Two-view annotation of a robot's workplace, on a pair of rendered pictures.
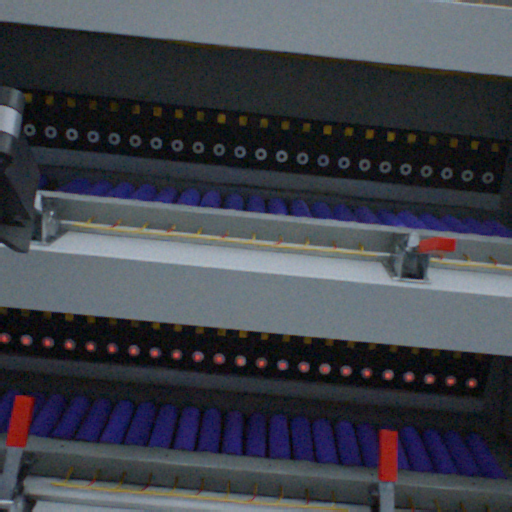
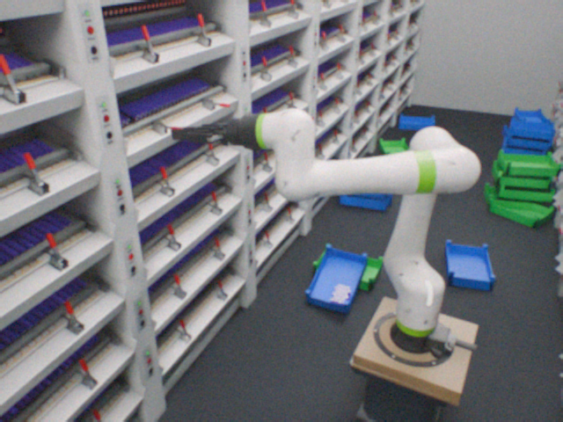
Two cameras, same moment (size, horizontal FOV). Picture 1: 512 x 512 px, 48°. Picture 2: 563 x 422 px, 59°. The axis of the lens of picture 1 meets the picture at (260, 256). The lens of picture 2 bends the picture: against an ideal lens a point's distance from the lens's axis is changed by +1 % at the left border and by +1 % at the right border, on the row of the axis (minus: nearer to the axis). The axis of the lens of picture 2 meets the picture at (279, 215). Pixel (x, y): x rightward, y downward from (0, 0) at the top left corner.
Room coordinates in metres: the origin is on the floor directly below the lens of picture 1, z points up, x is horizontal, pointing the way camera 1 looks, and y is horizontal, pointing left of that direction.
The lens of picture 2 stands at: (-0.51, 1.24, 1.46)
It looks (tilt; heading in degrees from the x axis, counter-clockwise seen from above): 29 degrees down; 296
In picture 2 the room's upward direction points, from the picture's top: straight up
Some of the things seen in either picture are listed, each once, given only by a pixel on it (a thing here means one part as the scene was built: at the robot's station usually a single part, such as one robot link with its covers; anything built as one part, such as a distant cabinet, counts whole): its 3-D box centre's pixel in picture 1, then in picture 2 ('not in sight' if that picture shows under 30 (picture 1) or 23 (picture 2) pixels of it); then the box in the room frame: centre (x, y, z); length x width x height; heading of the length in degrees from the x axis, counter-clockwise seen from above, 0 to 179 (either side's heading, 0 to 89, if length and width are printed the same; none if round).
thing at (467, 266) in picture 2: not in sight; (468, 264); (-0.45, -1.02, 0.04); 0.30 x 0.20 x 0.08; 103
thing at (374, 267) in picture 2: not in sight; (347, 266); (0.08, -0.73, 0.04); 0.30 x 0.20 x 0.08; 1
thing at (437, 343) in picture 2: not in sight; (431, 336); (-0.42, -0.03, 0.36); 0.26 x 0.15 x 0.06; 177
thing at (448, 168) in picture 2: not in sight; (443, 170); (-0.37, -0.04, 0.93); 0.18 x 0.13 x 0.12; 33
